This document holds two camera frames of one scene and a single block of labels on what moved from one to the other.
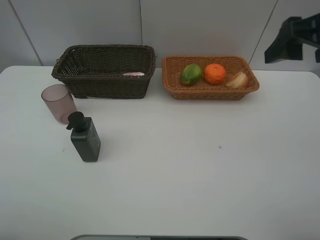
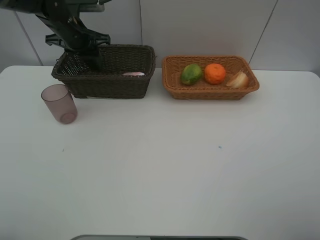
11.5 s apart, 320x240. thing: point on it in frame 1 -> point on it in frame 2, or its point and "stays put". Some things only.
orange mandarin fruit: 214,74 stays put
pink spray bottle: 133,74 stays put
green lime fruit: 191,74 stays put
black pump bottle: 85,137 -> 94,60
